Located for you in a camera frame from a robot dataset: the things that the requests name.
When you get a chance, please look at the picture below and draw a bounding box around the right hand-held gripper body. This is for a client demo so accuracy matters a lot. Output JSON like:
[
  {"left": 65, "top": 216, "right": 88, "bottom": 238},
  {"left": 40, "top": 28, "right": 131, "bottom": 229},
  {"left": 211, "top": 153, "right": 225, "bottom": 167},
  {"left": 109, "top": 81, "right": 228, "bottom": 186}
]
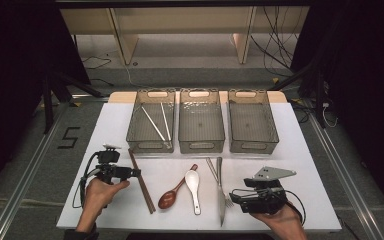
[{"left": 239, "top": 166, "right": 297, "bottom": 215}]

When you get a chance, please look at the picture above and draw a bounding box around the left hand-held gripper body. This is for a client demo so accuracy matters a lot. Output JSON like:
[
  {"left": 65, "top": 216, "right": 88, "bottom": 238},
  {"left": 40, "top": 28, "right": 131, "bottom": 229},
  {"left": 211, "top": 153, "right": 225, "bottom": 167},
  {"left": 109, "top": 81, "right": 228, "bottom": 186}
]
[{"left": 94, "top": 143, "right": 135, "bottom": 185}]

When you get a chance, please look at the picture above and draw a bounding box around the metal table knife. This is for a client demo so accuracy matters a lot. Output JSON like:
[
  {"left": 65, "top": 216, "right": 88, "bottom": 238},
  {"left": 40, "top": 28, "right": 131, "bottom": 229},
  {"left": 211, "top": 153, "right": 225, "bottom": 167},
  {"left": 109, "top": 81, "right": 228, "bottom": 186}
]
[{"left": 215, "top": 156, "right": 227, "bottom": 228}]

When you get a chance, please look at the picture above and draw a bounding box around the metal fork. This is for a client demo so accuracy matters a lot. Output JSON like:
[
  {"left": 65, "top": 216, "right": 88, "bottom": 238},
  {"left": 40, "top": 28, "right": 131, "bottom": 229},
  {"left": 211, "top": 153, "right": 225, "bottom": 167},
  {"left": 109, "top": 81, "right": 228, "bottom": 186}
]
[{"left": 205, "top": 157, "right": 235, "bottom": 209}]

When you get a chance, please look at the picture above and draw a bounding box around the grey transparent plastic bin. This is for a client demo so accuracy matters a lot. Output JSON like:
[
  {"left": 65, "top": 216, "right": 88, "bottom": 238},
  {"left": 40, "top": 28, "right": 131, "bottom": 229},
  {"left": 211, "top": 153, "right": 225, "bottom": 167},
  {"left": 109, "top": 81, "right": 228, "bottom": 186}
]
[
  {"left": 178, "top": 88, "right": 226, "bottom": 155},
  {"left": 125, "top": 88, "right": 176, "bottom": 154},
  {"left": 227, "top": 88, "right": 280, "bottom": 155}
]

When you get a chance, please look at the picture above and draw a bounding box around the brown wooden spoon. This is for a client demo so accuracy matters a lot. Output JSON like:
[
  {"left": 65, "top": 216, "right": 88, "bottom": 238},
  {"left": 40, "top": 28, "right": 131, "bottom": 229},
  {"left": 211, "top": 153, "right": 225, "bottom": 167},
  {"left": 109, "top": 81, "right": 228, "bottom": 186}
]
[{"left": 157, "top": 163, "right": 199, "bottom": 210}]

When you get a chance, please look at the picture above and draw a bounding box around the white ceramic spoon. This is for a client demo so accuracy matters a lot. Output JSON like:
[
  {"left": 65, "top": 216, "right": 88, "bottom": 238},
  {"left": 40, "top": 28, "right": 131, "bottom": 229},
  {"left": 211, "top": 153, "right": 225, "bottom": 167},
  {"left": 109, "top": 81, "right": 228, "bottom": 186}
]
[{"left": 184, "top": 170, "right": 202, "bottom": 216}]

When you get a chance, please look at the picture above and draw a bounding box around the white chopstick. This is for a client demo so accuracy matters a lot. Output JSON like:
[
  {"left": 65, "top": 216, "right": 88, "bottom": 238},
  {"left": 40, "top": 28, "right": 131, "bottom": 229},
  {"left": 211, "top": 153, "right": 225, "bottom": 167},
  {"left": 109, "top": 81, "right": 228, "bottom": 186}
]
[
  {"left": 141, "top": 105, "right": 167, "bottom": 142},
  {"left": 159, "top": 102, "right": 173, "bottom": 142}
]

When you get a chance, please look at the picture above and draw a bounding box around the person's left hand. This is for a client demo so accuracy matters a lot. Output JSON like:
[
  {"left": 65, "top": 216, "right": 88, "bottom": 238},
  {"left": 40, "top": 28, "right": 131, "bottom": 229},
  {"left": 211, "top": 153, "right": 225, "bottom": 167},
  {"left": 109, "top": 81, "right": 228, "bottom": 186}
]
[{"left": 83, "top": 177, "right": 131, "bottom": 228}]

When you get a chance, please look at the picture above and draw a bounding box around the person's right hand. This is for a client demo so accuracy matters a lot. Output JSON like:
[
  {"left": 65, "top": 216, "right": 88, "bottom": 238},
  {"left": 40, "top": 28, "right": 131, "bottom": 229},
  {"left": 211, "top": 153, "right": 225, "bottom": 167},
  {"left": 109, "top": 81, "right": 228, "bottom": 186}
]
[{"left": 250, "top": 202, "right": 307, "bottom": 235}]

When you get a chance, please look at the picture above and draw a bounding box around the white table sheet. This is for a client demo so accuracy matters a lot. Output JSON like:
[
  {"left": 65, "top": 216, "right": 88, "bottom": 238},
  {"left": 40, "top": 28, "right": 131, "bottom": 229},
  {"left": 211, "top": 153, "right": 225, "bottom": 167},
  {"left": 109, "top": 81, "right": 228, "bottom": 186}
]
[{"left": 56, "top": 101, "right": 343, "bottom": 233}]

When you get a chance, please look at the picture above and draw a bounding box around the black metal stand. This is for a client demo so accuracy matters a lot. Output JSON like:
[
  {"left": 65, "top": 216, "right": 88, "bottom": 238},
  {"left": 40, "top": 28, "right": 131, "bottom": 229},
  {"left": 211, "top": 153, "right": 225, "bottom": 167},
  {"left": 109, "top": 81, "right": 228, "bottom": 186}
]
[
  {"left": 41, "top": 71, "right": 105, "bottom": 135},
  {"left": 268, "top": 61, "right": 330, "bottom": 130}
]

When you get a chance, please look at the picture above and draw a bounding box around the dark curtain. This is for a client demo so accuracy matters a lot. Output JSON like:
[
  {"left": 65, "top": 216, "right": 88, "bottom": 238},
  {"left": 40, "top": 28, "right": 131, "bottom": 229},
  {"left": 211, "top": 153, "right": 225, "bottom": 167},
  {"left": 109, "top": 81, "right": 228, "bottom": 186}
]
[
  {"left": 0, "top": 6, "right": 92, "bottom": 205},
  {"left": 291, "top": 0, "right": 384, "bottom": 216}
]

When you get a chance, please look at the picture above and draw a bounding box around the beige wooden desk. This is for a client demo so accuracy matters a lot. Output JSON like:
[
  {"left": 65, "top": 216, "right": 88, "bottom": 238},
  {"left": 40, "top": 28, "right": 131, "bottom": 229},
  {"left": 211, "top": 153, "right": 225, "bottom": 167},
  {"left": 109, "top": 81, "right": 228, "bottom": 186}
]
[{"left": 58, "top": 6, "right": 311, "bottom": 66}]

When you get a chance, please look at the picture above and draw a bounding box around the left hand-held gripper cable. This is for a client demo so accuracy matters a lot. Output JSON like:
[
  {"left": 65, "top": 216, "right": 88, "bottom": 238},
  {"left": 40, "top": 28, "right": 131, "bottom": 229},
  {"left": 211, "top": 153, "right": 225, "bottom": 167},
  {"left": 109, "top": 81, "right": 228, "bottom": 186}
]
[{"left": 72, "top": 152, "right": 102, "bottom": 210}]

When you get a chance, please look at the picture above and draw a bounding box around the hand-held gripper cable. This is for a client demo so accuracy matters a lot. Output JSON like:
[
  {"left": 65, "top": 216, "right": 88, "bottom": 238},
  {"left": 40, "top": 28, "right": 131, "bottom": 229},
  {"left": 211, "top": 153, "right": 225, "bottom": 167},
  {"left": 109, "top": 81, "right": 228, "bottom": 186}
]
[
  {"left": 284, "top": 189, "right": 307, "bottom": 225},
  {"left": 72, "top": 152, "right": 102, "bottom": 210}
]

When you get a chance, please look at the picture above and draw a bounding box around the right hand-held gripper cable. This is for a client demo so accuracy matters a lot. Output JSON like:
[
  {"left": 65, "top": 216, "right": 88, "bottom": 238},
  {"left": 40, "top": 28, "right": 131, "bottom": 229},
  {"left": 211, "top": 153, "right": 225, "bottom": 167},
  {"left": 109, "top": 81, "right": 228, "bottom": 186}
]
[{"left": 284, "top": 189, "right": 307, "bottom": 225}]

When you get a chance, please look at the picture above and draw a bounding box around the metal floor rail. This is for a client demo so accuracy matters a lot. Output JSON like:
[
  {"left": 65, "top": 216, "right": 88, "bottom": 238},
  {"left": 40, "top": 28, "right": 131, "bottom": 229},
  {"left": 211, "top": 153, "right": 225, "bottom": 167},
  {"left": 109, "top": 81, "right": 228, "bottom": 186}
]
[
  {"left": 308, "top": 111, "right": 384, "bottom": 240},
  {"left": 0, "top": 103, "right": 69, "bottom": 240}
]

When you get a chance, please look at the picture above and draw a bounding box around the white floor cable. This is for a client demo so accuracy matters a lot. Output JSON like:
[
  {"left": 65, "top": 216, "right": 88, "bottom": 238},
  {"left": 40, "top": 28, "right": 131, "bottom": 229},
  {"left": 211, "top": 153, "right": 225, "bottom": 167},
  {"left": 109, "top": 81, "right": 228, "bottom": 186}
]
[{"left": 122, "top": 64, "right": 149, "bottom": 90}]

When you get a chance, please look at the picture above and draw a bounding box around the black floor cable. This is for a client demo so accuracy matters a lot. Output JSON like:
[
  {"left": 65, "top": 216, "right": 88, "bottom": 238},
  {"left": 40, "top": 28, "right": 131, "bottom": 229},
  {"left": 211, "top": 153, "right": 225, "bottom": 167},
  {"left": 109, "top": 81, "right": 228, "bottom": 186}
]
[{"left": 79, "top": 54, "right": 115, "bottom": 88}]

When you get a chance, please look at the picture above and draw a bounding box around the bundle of black cables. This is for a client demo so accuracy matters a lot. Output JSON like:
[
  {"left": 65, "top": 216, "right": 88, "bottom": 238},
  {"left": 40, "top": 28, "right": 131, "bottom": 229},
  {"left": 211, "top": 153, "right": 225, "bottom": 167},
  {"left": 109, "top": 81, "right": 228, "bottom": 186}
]
[{"left": 249, "top": 6, "right": 304, "bottom": 78}]

